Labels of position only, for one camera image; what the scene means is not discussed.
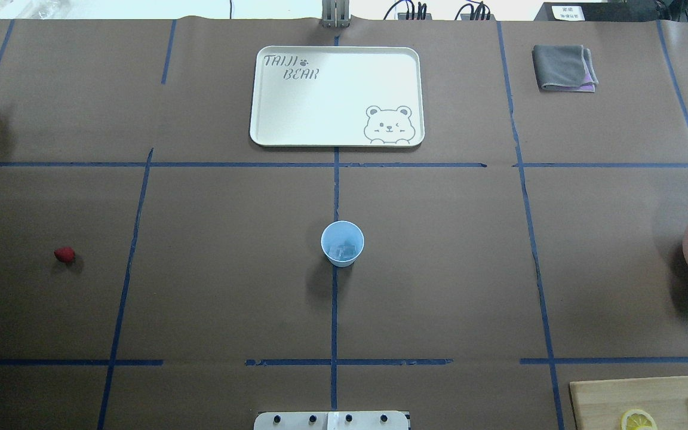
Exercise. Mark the light blue plastic cup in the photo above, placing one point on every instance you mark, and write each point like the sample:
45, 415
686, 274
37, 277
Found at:
342, 231

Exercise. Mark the ice cube in cup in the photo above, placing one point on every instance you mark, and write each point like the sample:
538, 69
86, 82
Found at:
343, 251

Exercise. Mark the cream bear serving tray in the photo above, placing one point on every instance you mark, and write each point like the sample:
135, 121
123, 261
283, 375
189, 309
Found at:
337, 96

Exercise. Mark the folded grey cloth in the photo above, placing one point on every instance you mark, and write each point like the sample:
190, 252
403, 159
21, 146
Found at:
564, 68

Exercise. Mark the red strawberry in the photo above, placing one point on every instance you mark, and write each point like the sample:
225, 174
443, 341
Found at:
66, 255

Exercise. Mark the black box with label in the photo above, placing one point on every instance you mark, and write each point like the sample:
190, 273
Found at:
611, 11

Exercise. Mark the wooden cutting board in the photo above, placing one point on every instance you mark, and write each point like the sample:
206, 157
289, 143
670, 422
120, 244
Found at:
603, 404

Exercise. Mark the lemon slices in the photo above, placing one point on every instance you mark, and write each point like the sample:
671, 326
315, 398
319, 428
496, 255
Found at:
637, 419

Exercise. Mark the aluminium frame post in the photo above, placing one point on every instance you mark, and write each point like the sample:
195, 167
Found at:
335, 13

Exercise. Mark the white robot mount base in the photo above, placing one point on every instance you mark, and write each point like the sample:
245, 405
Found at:
363, 419

